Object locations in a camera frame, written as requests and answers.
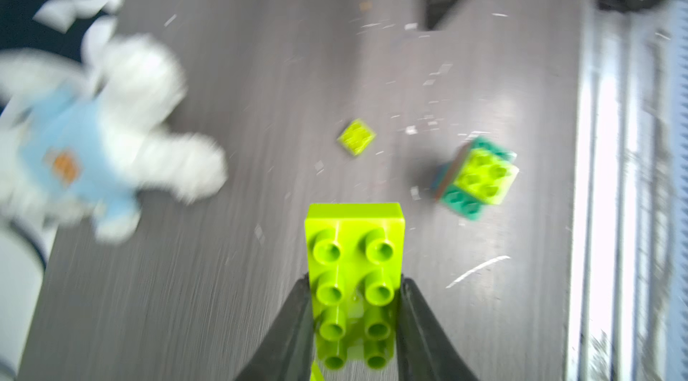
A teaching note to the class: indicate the white teddy bear blue shirt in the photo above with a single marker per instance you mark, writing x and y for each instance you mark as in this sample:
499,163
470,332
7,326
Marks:
72,151

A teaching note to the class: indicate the lime lego brick long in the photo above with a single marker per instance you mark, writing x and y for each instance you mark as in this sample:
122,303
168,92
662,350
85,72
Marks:
355,257

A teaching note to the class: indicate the lime lego brick small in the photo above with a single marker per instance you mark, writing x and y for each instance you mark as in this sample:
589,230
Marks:
356,137
486,176

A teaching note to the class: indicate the green lego brick long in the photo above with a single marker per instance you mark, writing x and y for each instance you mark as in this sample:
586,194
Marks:
457,200

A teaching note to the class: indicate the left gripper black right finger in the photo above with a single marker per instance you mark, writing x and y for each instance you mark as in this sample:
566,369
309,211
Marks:
424,351

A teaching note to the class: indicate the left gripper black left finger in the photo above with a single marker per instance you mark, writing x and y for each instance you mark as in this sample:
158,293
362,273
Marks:
286,352

